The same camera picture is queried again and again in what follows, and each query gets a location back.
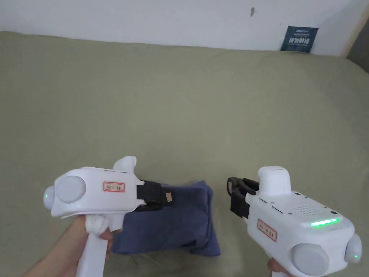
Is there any dark blue garment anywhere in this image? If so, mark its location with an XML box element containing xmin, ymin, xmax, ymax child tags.
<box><xmin>111</xmin><ymin>181</ymin><xmax>222</xmax><ymax>258</ymax></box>

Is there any person's left hand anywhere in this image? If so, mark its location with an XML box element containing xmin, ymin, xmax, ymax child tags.
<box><xmin>43</xmin><ymin>217</ymin><xmax>123</xmax><ymax>277</ymax></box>

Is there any bed with pale green sheet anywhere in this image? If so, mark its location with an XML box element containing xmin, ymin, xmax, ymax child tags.
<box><xmin>0</xmin><ymin>30</ymin><xmax>369</xmax><ymax>277</ymax></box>

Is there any person's right hand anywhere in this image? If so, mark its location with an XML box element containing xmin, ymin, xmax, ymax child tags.
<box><xmin>266</xmin><ymin>256</ymin><xmax>289</xmax><ymax>277</ymax></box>

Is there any person's left forearm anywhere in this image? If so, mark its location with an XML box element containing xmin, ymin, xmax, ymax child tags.
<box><xmin>22</xmin><ymin>254</ymin><xmax>49</xmax><ymax>277</ymax></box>

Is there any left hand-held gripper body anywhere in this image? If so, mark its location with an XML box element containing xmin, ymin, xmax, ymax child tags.
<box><xmin>44</xmin><ymin>156</ymin><xmax>164</xmax><ymax>277</ymax></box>

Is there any dark blue sign card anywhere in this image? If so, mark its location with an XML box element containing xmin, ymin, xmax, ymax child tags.
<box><xmin>279</xmin><ymin>26</ymin><xmax>319</xmax><ymax>54</ymax></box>

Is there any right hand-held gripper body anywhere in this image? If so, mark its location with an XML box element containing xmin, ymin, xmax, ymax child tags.
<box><xmin>230</xmin><ymin>166</ymin><xmax>363</xmax><ymax>277</ymax></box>

